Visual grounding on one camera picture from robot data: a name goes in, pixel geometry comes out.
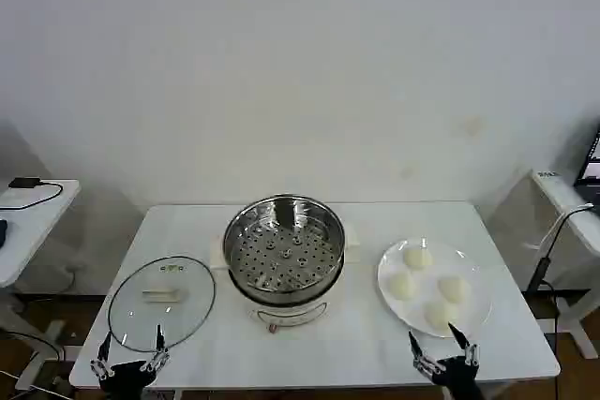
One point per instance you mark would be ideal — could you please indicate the open laptop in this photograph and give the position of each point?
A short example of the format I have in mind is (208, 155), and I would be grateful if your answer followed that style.
(591, 166)

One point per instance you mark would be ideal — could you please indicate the white round plate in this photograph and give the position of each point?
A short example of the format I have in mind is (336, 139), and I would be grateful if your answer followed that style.
(469, 269)

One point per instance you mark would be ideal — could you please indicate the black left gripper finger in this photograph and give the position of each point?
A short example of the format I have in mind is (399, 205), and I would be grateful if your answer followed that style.
(99, 359)
(159, 349)

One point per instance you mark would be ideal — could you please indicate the white side table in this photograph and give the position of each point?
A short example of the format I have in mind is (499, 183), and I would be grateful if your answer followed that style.
(42, 226)

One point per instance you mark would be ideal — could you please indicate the black power adapter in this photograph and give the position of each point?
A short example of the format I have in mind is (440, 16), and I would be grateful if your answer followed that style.
(23, 183)

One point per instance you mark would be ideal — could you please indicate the round glass lid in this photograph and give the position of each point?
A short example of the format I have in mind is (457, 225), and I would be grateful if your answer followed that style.
(161, 299)

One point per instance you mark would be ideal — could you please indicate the white steamed bun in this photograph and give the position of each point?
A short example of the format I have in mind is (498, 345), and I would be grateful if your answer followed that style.
(417, 258)
(401, 285)
(440, 313)
(454, 288)

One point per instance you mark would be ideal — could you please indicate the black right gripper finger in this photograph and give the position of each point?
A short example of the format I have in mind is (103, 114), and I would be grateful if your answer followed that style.
(418, 354)
(465, 345)

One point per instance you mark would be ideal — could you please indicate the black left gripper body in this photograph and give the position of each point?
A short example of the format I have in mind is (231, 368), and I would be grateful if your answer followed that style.
(125, 379)

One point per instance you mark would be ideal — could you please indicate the white electric cooker base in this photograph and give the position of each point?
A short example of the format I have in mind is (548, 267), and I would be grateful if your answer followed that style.
(286, 315)

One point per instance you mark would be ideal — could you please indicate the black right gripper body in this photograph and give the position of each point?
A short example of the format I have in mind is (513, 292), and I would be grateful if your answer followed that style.
(458, 379)

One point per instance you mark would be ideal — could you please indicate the dark blue object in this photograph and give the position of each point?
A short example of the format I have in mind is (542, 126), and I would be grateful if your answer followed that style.
(2, 233)

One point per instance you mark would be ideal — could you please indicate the perforated steel steamer basket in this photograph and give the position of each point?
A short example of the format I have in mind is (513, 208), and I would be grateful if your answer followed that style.
(283, 250)

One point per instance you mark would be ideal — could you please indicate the white desk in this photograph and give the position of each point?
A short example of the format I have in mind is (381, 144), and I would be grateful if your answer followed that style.
(569, 212)

